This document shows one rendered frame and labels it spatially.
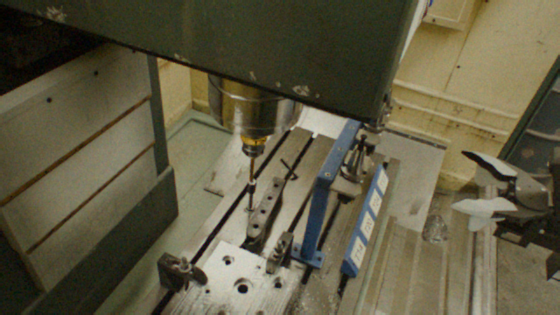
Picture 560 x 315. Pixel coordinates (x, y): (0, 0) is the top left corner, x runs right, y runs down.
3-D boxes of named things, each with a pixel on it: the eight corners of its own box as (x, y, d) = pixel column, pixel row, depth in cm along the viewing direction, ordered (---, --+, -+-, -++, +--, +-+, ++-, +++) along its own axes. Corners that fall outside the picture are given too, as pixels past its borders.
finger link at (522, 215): (494, 226, 58) (546, 221, 60) (500, 219, 57) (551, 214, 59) (477, 202, 62) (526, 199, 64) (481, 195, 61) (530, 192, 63)
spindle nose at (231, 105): (241, 76, 76) (244, 14, 68) (317, 104, 71) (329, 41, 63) (188, 115, 65) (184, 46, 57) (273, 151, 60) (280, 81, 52)
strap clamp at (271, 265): (290, 257, 115) (296, 224, 106) (271, 295, 106) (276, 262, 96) (279, 253, 116) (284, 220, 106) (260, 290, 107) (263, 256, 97)
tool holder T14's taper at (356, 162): (348, 160, 100) (354, 139, 95) (365, 167, 99) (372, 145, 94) (342, 171, 97) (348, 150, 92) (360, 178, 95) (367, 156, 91)
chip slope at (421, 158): (427, 188, 185) (448, 144, 168) (400, 318, 135) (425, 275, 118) (255, 129, 207) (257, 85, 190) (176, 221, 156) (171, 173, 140)
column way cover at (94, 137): (164, 182, 133) (144, 35, 100) (48, 300, 99) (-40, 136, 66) (151, 177, 134) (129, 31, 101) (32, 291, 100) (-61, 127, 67)
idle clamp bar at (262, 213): (285, 193, 135) (287, 180, 131) (257, 252, 115) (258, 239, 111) (271, 189, 136) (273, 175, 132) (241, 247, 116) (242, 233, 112)
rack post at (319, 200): (325, 255, 117) (346, 184, 98) (319, 269, 113) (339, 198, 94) (294, 242, 119) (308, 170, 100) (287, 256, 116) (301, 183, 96)
